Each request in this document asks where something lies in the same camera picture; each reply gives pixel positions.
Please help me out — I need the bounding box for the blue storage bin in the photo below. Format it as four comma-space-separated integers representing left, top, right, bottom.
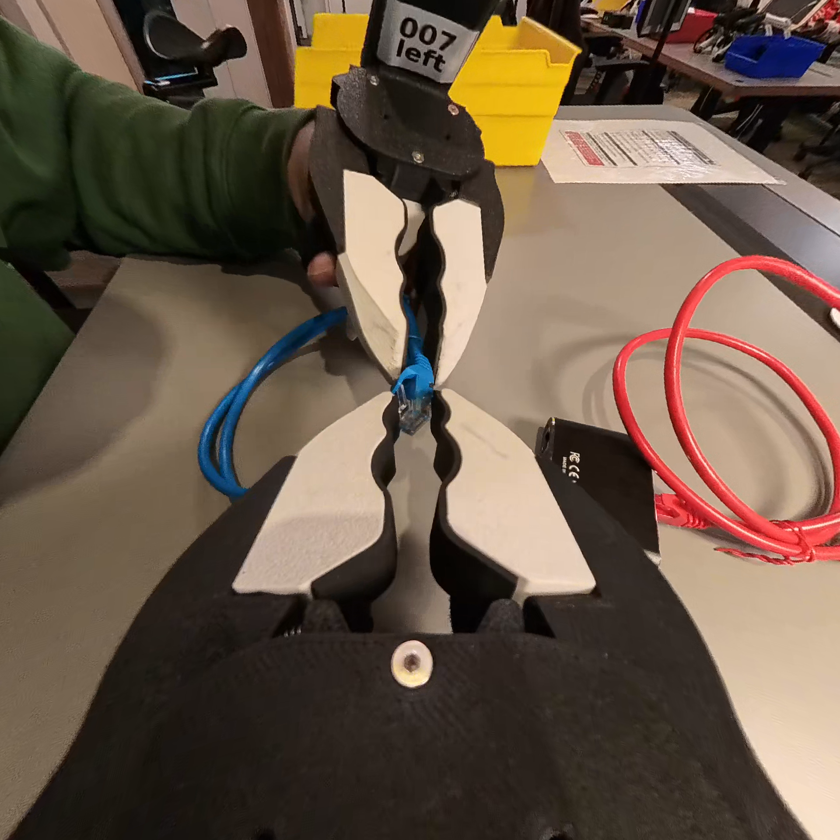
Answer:
725, 33, 828, 77

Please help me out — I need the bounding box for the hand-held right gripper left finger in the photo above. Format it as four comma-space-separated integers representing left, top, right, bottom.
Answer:
233, 394, 399, 602

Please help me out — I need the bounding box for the red ethernet cable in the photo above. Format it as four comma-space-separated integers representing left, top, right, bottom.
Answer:
612, 255, 840, 565

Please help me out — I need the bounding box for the person's left hand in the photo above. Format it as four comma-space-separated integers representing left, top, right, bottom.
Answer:
287, 112, 349, 292

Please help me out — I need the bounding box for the blue ethernet cable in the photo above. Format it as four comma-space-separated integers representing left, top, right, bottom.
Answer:
197, 296, 437, 500

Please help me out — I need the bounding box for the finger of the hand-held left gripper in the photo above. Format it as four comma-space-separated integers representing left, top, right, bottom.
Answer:
336, 168, 427, 382
423, 197, 497, 388

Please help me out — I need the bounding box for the black ethernet hub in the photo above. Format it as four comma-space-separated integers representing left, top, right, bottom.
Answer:
535, 418, 661, 555

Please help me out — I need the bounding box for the white board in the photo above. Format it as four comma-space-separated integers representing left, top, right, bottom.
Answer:
539, 119, 784, 186

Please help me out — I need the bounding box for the yellow storage bin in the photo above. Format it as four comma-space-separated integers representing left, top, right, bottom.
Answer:
292, 11, 582, 168

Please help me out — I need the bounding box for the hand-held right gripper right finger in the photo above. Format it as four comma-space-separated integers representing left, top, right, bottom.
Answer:
431, 390, 598, 602

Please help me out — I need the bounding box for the person's left forearm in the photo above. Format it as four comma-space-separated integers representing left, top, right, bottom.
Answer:
0, 14, 316, 263

